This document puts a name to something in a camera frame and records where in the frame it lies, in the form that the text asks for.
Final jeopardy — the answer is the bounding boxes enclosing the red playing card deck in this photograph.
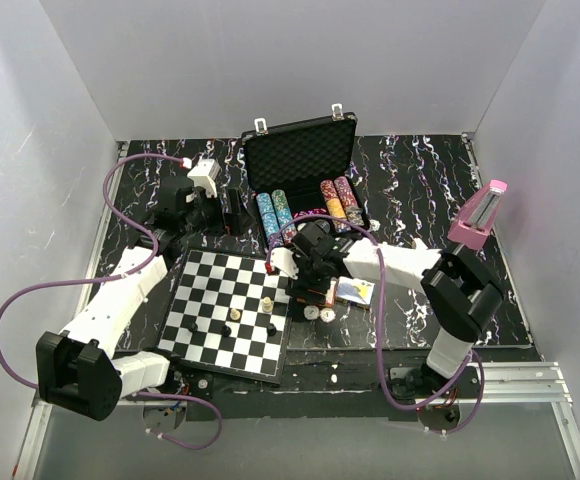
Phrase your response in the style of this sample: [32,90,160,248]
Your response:
[293,278,338,307]

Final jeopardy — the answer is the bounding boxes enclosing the green blue chip column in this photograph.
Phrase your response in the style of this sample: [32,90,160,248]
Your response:
[271,189,297,244]

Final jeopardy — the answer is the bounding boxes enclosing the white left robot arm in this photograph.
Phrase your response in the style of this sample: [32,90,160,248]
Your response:
[36,176,252,421]

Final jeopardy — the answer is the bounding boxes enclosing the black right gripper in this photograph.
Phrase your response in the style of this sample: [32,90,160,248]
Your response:
[285,249,332,306]

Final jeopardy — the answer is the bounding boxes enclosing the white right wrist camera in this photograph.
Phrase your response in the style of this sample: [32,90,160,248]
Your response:
[266,247,299,280]

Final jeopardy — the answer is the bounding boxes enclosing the purple red chip column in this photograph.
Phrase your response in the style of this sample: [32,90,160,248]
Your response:
[334,176,364,226]

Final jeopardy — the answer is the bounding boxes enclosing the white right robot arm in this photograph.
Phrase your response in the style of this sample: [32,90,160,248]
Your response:
[271,221,503,398]

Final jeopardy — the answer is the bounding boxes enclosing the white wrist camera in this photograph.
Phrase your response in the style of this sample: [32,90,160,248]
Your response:
[266,247,299,280]
[187,159,220,198]

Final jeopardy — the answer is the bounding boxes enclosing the white loose poker chip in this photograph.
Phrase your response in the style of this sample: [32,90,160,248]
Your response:
[303,305,320,321]
[319,308,336,323]

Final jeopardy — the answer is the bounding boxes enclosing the pink metronome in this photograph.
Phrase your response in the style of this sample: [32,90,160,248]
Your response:
[448,180,508,251]

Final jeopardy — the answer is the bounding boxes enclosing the light blue chip column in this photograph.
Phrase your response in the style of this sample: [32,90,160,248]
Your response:
[256,193,284,248]

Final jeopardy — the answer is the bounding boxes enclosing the red yellow chip column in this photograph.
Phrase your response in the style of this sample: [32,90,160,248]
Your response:
[320,180,351,233]

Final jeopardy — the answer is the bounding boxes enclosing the black poker set case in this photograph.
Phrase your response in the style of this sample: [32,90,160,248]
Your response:
[240,103,372,254]

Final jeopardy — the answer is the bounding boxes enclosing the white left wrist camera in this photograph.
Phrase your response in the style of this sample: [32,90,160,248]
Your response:
[187,159,220,198]

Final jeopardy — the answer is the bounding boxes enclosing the blue playing card deck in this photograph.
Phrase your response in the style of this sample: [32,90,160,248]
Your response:
[336,277,375,309]

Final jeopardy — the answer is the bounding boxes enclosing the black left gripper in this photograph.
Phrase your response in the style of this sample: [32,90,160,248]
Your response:
[182,188,256,238]

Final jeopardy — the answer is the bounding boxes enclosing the black white chess board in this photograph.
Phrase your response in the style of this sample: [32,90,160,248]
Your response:
[157,249,291,384]

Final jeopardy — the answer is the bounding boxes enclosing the aluminium rail frame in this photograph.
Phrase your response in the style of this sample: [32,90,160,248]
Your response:
[15,134,580,479]

